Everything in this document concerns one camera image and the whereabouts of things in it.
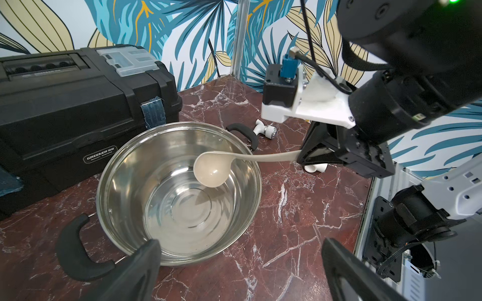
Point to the white pvc pipe fitting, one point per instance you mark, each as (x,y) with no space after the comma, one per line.
(316,168)

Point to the beige plastic ladle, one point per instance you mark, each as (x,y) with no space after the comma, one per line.
(212,168)

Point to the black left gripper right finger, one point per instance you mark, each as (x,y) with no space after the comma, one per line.
(349,279)

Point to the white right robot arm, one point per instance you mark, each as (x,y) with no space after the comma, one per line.
(426,61)

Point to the white plastic faucet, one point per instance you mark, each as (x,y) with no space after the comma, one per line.
(268,131)

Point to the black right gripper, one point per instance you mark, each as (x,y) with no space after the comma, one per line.
(332,144)

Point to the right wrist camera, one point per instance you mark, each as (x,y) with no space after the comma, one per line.
(299,88)

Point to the stainless steel pot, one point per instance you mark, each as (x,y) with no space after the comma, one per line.
(148,191)

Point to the aluminium right corner post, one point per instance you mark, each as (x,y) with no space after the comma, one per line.
(240,34)

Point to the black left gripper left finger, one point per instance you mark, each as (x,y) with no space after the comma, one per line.
(133,279)

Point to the black plastic toolbox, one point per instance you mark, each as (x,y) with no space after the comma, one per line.
(65,114)

